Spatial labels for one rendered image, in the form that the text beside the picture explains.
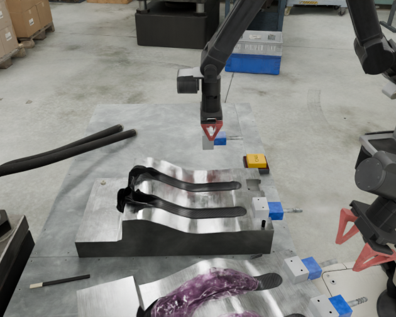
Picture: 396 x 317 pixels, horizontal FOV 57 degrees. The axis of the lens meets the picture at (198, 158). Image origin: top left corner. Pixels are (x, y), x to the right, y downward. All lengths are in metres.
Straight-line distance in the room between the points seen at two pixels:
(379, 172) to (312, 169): 2.09
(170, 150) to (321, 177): 1.51
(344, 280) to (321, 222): 0.68
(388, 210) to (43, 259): 0.81
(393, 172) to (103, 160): 0.98
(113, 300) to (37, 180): 2.01
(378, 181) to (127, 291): 0.51
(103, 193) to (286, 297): 0.58
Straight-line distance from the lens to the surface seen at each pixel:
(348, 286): 1.69
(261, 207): 0.96
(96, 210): 1.06
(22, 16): 5.31
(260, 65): 4.17
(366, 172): 0.67
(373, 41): 1.03
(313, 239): 2.21
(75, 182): 1.27
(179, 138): 1.44
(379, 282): 1.75
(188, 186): 1.07
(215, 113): 1.10
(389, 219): 0.73
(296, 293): 0.88
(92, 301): 0.81
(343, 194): 2.58
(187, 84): 1.07
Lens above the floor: 1.56
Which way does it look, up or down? 35 degrees down
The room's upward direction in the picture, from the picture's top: straight up
